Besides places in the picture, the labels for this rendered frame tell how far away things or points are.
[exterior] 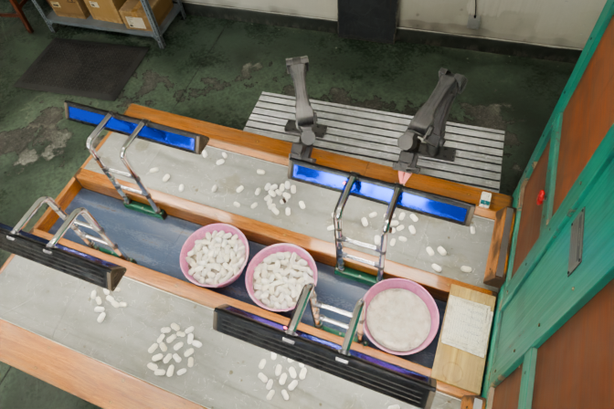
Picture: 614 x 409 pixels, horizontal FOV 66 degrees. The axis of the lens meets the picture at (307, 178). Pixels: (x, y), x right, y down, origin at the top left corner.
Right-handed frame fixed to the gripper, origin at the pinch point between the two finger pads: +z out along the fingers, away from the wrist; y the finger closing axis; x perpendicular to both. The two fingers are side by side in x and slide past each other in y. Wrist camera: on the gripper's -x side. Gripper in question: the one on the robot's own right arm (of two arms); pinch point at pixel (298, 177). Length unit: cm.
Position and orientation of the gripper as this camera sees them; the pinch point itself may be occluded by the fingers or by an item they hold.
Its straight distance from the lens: 192.6
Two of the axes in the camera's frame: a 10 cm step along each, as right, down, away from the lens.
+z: -2.2, 9.7, 1.4
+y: 9.3, 2.5, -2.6
